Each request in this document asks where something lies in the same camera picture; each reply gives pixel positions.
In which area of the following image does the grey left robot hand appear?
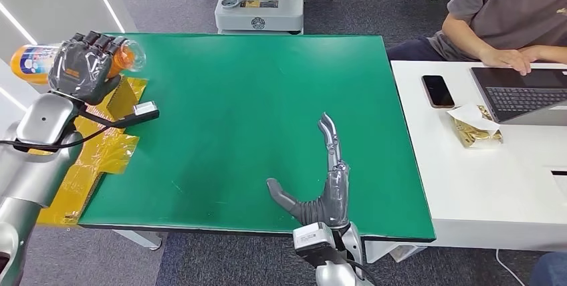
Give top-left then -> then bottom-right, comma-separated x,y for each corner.
47,30 -> 129,106

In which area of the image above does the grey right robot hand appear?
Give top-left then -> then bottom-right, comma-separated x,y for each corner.
265,112 -> 351,229

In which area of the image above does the orange labelled plastic bottle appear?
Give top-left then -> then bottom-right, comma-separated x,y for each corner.
9,38 -> 147,86

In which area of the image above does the yellow taped cardboard box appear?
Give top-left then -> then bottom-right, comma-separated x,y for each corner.
26,76 -> 149,227

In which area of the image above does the green topped table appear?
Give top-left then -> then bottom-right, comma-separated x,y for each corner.
77,32 -> 437,244

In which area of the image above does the black smartphone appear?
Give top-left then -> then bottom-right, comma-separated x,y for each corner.
421,74 -> 456,110

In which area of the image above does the white desk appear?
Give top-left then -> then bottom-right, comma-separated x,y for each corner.
391,60 -> 567,253

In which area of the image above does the gold snack bag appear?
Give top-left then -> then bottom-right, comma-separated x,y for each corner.
446,104 -> 505,149

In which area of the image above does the white table leg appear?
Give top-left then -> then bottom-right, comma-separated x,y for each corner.
112,230 -> 162,251

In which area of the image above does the grey machine base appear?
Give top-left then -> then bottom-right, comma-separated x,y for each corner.
214,0 -> 306,35

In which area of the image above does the dark grey laptop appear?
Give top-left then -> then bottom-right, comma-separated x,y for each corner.
469,67 -> 567,126

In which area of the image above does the person's hand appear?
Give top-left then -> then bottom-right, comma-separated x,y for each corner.
478,47 -> 532,77

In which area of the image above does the blue fabric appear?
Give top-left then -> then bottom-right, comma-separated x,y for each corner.
529,252 -> 567,286

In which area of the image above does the person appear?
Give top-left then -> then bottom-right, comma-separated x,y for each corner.
386,0 -> 567,77

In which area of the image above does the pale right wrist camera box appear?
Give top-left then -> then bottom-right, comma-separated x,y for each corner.
292,222 -> 351,267

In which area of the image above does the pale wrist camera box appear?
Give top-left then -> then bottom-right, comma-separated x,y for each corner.
292,222 -> 351,267
106,100 -> 160,130

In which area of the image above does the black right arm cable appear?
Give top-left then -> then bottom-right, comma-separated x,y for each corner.
345,259 -> 377,286

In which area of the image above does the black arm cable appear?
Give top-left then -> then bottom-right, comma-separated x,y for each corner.
0,125 -> 112,153
345,259 -> 377,286

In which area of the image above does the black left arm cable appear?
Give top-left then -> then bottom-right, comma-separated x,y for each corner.
0,125 -> 112,153

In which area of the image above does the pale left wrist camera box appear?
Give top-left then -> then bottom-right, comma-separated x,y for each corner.
106,100 -> 160,130

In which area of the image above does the white floor cable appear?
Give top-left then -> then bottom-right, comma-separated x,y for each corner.
495,249 -> 528,286

